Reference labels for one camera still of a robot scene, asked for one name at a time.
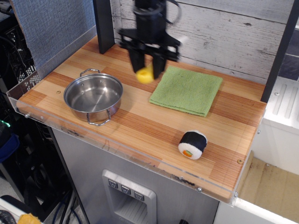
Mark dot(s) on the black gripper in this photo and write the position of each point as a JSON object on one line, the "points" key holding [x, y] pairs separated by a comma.
{"points": [[149, 37]]}

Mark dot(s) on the yellow handled toy knife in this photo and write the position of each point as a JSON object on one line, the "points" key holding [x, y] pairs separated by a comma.
{"points": [[145, 75]]}

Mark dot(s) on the stainless steel pot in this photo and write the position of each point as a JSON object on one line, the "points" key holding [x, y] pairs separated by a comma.
{"points": [[94, 97]]}

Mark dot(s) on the green folded cloth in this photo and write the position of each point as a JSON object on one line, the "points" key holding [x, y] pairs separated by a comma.
{"points": [[186, 91]]}

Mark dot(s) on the plush sushi roll toy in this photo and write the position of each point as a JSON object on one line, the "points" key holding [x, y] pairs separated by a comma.
{"points": [[192, 144]]}

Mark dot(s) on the blue fabric panel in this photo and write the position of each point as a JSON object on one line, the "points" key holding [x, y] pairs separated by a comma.
{"points": [[54, 29]]}

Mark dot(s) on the silver dispenser panel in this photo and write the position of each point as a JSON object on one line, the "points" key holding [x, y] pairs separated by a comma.
{"points": [[129, 202]]}

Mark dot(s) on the clear acrylic table guard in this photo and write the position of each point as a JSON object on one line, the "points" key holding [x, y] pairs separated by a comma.
{"points": [[150, 134]]}

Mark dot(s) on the white side cabinet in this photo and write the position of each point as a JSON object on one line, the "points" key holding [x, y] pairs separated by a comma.
{"points": [[269, 188]]}

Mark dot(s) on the black vertical post left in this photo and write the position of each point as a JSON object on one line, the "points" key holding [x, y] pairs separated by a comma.
{"points": [[104, 24]]}

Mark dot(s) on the black vertical post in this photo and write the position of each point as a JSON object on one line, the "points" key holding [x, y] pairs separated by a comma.
{"points": [[104, 24], [286, 38]]}

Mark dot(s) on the black vertical post right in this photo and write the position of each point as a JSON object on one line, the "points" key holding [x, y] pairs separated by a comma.
{"points": [[286, 38]]}

